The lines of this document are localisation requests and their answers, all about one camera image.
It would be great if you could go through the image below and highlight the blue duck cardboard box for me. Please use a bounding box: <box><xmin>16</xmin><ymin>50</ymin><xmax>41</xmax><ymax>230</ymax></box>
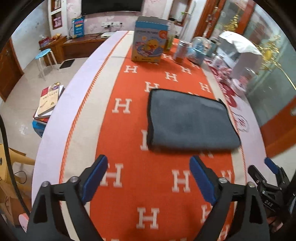
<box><xmin>132</xmin><ymin>16</ymin><xmax>169</xmax><ymax>63</ymax></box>

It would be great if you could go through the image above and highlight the orange framed sliding door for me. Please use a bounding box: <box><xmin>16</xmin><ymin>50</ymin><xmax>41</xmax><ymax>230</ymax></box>
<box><xmin>260</xmin><ymin>97</ymin><xmax>296</xmax><ymax>158</ymax></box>

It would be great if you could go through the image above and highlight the brown wooden door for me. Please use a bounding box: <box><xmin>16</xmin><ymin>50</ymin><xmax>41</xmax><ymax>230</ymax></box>
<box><xmin>0</xmin><ymin>38</ymin><xmax>24</xmax><ymax>102</ymax></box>

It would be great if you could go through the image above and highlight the yellow plastic chair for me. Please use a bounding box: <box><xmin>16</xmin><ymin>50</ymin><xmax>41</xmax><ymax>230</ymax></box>
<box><xmin>0</xmin><ymin>144</ymin><xmax>35</xmax><ymax>184</ymax></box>

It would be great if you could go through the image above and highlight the pink glass dome ornament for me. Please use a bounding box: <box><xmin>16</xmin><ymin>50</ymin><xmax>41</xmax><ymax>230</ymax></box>
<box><xmin>231</xmin><ymin>68</ymin><xmax>256</xmax><ymax>97</ymax></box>

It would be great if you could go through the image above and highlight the white countertop appliance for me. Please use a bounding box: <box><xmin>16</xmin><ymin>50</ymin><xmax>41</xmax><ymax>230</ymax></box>
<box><xmin>217</xmin><ymin>37</ymin><xmax>263</xmax><ymax>78</ymax></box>

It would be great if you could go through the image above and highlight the metal-lid spice jar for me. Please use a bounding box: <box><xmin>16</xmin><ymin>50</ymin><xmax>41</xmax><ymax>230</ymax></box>
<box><xmin>173</xmin><ymin>40</ymin><xmax>191</xmax><ymax>64</ymax></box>

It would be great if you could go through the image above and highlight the stack of books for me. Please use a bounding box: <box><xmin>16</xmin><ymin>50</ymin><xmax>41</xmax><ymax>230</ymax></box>
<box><xmin>33</xmin><ymin>82</ymin><xmax>65</xmax><ymax>123</ymax></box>

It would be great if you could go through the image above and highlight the glass oil bottle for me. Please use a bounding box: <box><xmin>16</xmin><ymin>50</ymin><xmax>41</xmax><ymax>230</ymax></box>
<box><xmin>164</xmin><ymin>18</ymin><xmax>176</xmax><ymax>52</ymax></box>

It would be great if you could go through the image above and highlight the wooden tv cabinet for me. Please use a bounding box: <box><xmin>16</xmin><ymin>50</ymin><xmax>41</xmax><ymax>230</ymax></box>
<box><xmin>40</xmin><ymin>34</ymin><xmax>107</xmax><ymax>64</ymax></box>

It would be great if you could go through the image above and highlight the pink bunny figurine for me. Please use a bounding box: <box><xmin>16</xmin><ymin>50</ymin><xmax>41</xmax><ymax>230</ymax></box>
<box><xmin>212</xmin><ymin>60</ymin><xmax>232</xmax><ymax>80</ymax></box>

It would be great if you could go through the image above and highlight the purple and grey towel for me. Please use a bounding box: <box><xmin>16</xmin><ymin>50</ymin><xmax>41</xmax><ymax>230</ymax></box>
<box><xmin>147</xmin><ymin>89</ymin><xmax>241</xmax><ymax>151</ymax></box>

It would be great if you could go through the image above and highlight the blue castle snow globe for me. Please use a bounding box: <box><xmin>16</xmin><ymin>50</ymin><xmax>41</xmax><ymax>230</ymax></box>
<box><xmin>186</xmin><ymin>37</ymin><xmax>210</xmax><ymax>66</ymax></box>

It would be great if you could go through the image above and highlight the black wall television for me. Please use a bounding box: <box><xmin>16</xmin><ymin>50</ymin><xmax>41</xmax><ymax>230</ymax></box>
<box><xmin>81</xmin><ymin>0</ymin><xmax>144</xmax><ymax>15</ymax></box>

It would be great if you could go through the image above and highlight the blue round stool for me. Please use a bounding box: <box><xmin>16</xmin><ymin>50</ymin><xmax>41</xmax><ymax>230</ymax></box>
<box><xmin>35</xmin><ymin>48</ymin><xmax>58</xmax><ymax>81</ymax></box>

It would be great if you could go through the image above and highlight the blue standing poster box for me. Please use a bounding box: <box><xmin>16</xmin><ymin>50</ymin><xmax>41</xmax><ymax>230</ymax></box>
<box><xmin>72</xmin><ymin>16</ymin><xmax>85</xmax><ymax>38</ymax></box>

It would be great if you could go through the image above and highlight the white cloth on appliance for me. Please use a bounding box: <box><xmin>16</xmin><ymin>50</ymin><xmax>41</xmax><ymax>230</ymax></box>
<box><xmin>219</xmin><ymin>31</ymin><xmax>262</xmax><ymax>55</ymax></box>

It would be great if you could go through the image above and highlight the orange H-pattern table runner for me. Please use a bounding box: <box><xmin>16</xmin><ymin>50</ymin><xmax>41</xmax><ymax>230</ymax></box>
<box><xmin>59</xmin><ymin>29</ymin><xmax>248</xmax><ymax>241</ymax></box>

